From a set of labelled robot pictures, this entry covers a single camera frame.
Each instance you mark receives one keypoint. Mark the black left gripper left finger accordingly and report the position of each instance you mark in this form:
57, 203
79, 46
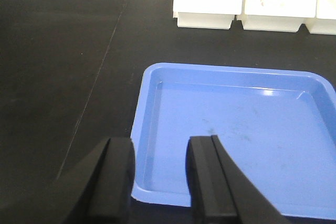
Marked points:
96, 190

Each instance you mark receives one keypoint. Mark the white middle storage bin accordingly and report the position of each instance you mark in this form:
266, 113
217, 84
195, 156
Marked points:
276, 15

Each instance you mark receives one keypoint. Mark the blue plastic tray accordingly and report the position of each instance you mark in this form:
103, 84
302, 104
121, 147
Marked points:
277, 125

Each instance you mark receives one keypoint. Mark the white right storage bin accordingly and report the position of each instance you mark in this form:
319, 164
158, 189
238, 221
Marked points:
323, 22

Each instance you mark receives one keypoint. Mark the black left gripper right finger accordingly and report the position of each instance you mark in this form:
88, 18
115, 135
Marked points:
219, 190

